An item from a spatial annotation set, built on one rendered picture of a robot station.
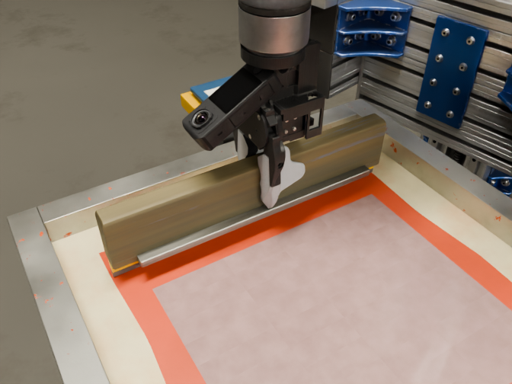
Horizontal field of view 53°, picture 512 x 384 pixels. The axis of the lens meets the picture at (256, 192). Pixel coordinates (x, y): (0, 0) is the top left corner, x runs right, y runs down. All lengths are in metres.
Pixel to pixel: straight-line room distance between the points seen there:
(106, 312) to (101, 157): 1.95
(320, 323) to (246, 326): 0.08
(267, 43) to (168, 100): 2.40
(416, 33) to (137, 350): 0.68
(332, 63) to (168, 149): 1.65
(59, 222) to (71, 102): 2.35
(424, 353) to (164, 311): 0.29
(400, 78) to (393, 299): 0.49
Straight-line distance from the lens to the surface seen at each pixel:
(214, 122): 0.56
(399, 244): 0.70
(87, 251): 0.70
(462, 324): 0.64
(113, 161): 2.50
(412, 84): 0.99
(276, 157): 0.59
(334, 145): 0.70
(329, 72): 0.98
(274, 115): 0.59
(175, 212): 0.61
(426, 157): 0.80
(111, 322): 0.62
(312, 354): 0.58
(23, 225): 0.71
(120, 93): 3.05
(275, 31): 0.53
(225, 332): 0.59
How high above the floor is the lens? 1.44
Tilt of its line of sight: 40 degrees down
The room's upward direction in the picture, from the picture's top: straight up
